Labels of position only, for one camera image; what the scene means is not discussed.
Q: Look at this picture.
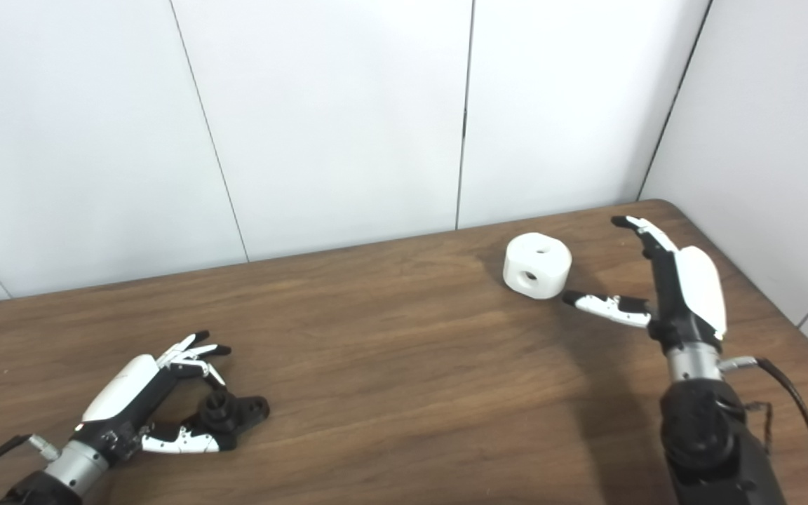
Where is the round white plastic piece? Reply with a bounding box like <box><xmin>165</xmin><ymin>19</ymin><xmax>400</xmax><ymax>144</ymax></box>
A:
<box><xmin>503</xmin><ymin>233</ymin><xmax>573</xmax><ymax>301</ymax></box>

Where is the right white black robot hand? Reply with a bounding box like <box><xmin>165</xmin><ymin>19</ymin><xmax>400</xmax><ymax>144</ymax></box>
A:
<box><xmin>562</xmin><ymin>215</ymin><xmax>728</xmax><ymax>351</ymax></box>

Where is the black plastic holder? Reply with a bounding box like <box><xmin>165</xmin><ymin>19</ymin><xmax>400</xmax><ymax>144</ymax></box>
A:
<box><xmin>197</xmin><ymin>390</ymin><xmax>270</xmax><ymax>450</ymax></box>

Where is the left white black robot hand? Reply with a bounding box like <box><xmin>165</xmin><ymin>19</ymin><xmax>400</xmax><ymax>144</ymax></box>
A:
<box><xmin>71</xmin><ymin>331</ymin><xmax>238</xmax><ymax>467</ymax></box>

